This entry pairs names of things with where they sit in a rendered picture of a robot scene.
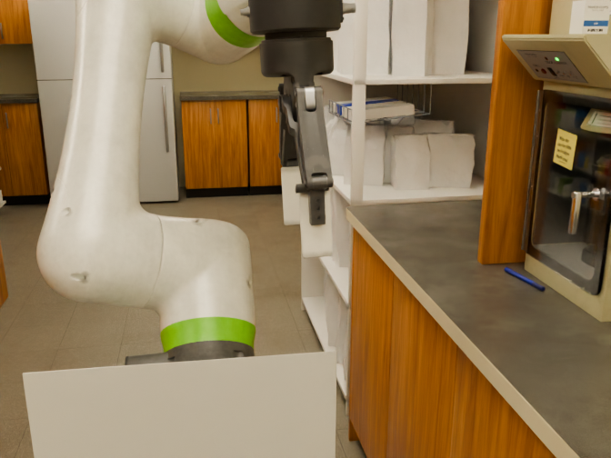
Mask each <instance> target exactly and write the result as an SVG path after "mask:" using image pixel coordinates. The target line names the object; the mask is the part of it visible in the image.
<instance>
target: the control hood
mask: <svg viewBox="0 0 611 458"><path fill-rule="evenodd" d="M502 38H503V41H504V42H505V44H506V45H507V46H508V48H509V49H510V50H511V51H512V53H513V54H514V55H515V56H516V58H517V59H518V60H519V61H520V63H521V64H522V65H523V66H524V68H525V69H526V70H527V72H528V73H529V74H531V75H532V77H533V78H534V79H536V80H542V81H549V82H557V83H564V84H571V85H585V86H593V87H600V88H607V89H611V35H503V36H502ZM517 50H537V51H558V52H565V53H566V55H567V56H568V57H569V59H570V60H571V61H572V63H573V64H574V65H575V66H576V68H577V69H578V71H579V72H580V73H581V75H582V76H583V77H584V78H585V79H586V80H587V82H588V84H587V83H578V82H571V81H563V80H556V79H547V78H540V77H537V75H536V74H535V73H534V71H533V70H532V69H531V68H530V66H529V65H528V64H527V63H526V61H525V60H524V59H523V58H522V56H521V55H520V54H519V53H518V52H517Z"/></svg>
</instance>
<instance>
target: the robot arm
mask: <svg viewBox="0 0 611 458"><path fill-rule="evenodd" d="M355 12H356V3H352V4H349V3H343V0H75V63H74V74H73V83H72V92H71V99H70V106H69V113H68V118H67V124H66V130H65V140H64V144H63V149H62V153H61V158H60V163H59V166H58V170H57V175H56V179H55V184H54V188H53V192H52V194H51V198H50V202H49V205H48V208H47V212H46V215H45V220H44V223H43V227H42V230H41V233H40V235H39V239H38V242H37V247H36V260H37V264H38V268H39V270H40V273H41V275H42V276H43V278H44V279H45V281H46V282H47V284H48V285H49V286H50V287H51V288H52V289H53V290H54V291H56V292H57V293H58V294H60V295H62V296H63V297H65V298H67V299H70V300H73V301H77V302H83V303H91V304H108V305H116V306H124V307H134V308H142V309H150V310H154V311H156V312H157V313H158V315H159V317H160V338H161V342H162V345H163V349H164V352H163V353H149V354H139V355H131V356H126V357H125V365H138V364H151V363H175V362H189V361H202V360H214V359H228V358H241V357H254V356H255V354H254V340H255V301H254V287H253V275H252V263H251V253H250V243H249V240H248V238H247V236H246V234H245V233H244V232H243V231H242V230H241V229H240V228H239V227H237V226H236V225H234V224H230V223H228V222H225V221H220V220H214V219H205V218H187V217H175V216H165V215H160V214H150V213H148V212H147V211H145V210H144V209H143V208H142V206H141V204H140V202H139V153H140V134H141V121H142V110H143V102H144V93H145V80H146V73H147V67H148V62H149V56H150V52H151V46H152V43H153V42H158V43H161V44H165V45H171V46H172V47H174V48H177V49H179V50H181V51H183V52H186V53H188V54H190V55H193V56H195V57H197V58H199V59H201V60H204V61H206V62H208V63H210V64H215V65H226V64H231V63H233V62H235V61H237V60H239V59H240V58H242V57H243V56H245V55H247V54H248V53H250V52H251V51H253V50H254V49H255V48H257V47H258V46H259V47H260V61H261V73H262V75H263V76H265V77H284V83H283V84H279V86H278V91H279V96H278V105H279V154H278V157H279V158H280V160H281V165H282V168H281V179H282V195H283V210H284V224H285V225H295V224H300V228H301V245H302V257H303V258H304V259H306V258H315V257H324V256H331V255H332V232H331V208H330V187H333V185H334V179H333V177H332V170H331V163H330V156H329V149H328V142H327V135H326V121H325V115H324V105H323V94H324V91H323V90H322V86H321V85H320V86H315V82H314V75H329V74H331V73H332V72H333V71H334V50H333V40H331V37H326V32H333V31H338V30H339V29H340V28H341V23H343V20H344V17H343V15H344V14H350V13H355Z"/></svg>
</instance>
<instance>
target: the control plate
mask: <svg viewBox="0 0 611 458"><path fill-rule="evenodd" d="M517 52H518V53H519V54H520V55H521V56H522V58H523V59H524V60H525V61H526V63H527V64H528V65H529V66H530V68H531V69H532V70H533V71H534V73H535V74H536V75H537V77H540V78H547V79H556V80H563V81H571V82H578V83H587V84H588V82H587V80H586V79H585V78H584V77H583V76H582V75H581V73H580V72H579V71H578V69H577V68H576V66H575V65H574V64H573V63H572V61H571V60H570V59H569V57H568V56H567V55H566V53H565V52H558V51H537V50H517ZM545 57H547V58H548V60H546V59H545ZM556 57H557V58H558V59H559V61H557V60H556ZM547 67H550V68H552V70H553V71H554V72H555V73H556V72H557V70H558V71H559V72H560V74H557V73H556V75H557V76H554V75H552V74H551V73H550V72H549V70H548V69H547ZM542 68H543V69H545V70H546V74H543V73H542V72H541V69H542ZM536 69H537V70H538V71H539V72H537V71H536ZM564 71H566V72H567V74H563V73H564ZM570 71H571V72H573V75H570Z"/></svg>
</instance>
